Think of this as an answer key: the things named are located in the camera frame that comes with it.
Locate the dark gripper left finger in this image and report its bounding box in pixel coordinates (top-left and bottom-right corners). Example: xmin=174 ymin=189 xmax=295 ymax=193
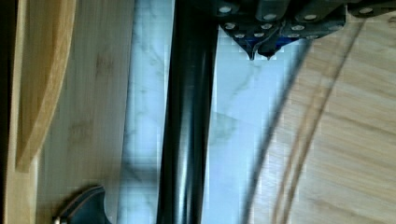
xmin=218 ymin=0 xmax=284 ymax=60

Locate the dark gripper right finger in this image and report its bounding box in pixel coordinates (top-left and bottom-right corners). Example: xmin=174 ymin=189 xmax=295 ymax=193
xmin=257 ymin=0 xmax=395 ymax=59

